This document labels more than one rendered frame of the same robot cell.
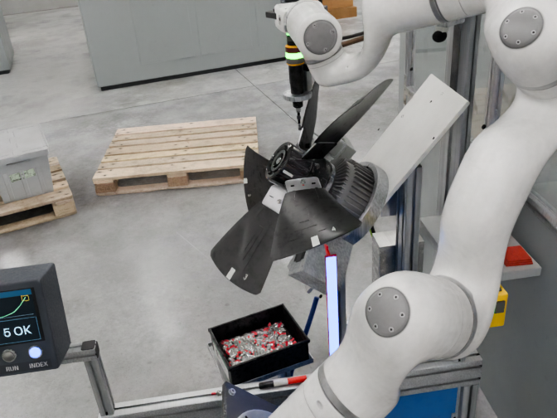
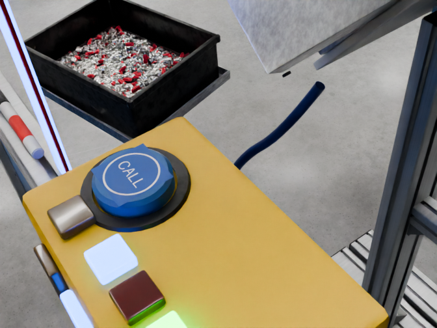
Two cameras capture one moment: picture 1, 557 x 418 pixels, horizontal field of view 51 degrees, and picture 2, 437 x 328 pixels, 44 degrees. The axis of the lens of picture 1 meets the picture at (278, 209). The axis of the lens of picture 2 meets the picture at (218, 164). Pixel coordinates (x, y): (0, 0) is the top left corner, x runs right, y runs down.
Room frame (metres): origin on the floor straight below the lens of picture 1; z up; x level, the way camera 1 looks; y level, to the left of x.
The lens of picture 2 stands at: (0.99, -0.54, 1.27)
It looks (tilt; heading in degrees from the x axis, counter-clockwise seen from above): 46 degrees down; 64
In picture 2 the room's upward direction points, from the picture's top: 6 degrees counter-clockwise
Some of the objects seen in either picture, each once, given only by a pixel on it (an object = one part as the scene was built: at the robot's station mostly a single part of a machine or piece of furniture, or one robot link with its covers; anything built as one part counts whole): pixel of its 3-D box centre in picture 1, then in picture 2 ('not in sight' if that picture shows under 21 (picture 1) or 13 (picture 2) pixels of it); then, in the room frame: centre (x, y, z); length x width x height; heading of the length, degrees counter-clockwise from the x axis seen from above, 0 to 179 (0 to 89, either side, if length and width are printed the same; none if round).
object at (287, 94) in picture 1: (299, 76); not in sight; (1.38, -0.08, 1.47); 0.09 x 0.07 x 0.10; 130
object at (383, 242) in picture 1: (396, 264); not in sight; (1.63, -0.38, 0.73); 0.15 x 0.09 x 0.22; 95
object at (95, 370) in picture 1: (98, 378); not in sight; (0.97, 0.43, 0.96); 0.03 x 0.03 x 0.20; 5
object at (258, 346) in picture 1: (258, 348); (123, 69); (1.16, 0.08, 0.83); 0.19 x 0.14 x 0.04; 111
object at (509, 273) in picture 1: (475, 244); not in sight; (1.54, -0.61, 0.85); 0.36 x 0.24 x 0.03; 5
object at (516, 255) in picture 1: (514, 255); not in sight; (1.42, -0.68, 0.87); 0.08 x 0.08 x 0.02; 1
